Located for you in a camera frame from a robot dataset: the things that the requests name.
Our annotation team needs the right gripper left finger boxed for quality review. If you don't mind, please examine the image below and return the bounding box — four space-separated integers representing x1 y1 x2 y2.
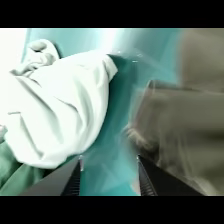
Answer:
20 156 83 197

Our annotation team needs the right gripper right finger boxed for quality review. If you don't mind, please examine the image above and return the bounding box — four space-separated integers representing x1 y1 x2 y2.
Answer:
136 155 204 197

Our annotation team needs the brown garment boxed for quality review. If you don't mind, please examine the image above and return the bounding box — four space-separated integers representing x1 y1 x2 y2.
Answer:
123 28 224 197

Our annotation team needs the green garment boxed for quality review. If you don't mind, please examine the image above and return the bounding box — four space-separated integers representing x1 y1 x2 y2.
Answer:
0 139 78 197

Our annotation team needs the white garment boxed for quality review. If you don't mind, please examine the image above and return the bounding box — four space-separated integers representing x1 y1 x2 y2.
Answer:
0 39 119 170

